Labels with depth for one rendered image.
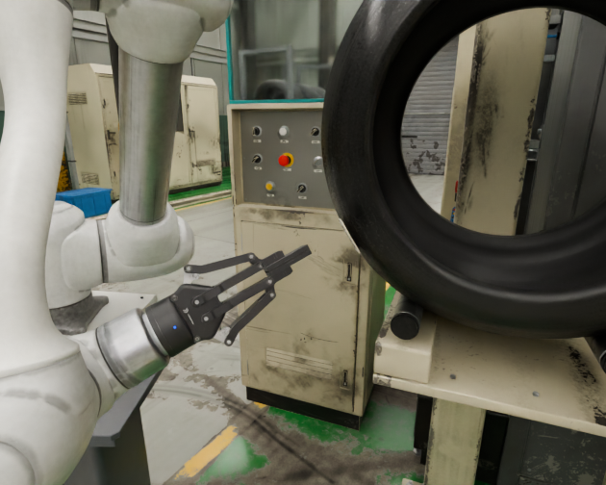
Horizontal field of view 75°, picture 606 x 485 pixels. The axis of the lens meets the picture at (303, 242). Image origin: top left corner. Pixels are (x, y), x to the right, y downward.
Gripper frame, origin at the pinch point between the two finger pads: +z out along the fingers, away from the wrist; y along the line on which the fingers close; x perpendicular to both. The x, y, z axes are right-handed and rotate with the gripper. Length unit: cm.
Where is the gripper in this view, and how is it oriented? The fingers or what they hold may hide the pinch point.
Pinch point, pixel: (287, 260)
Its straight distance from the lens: 58.1
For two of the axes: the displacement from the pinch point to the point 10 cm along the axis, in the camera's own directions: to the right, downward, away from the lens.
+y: 4.6, 8.8, 0.8
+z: 8.4, -4.7, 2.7
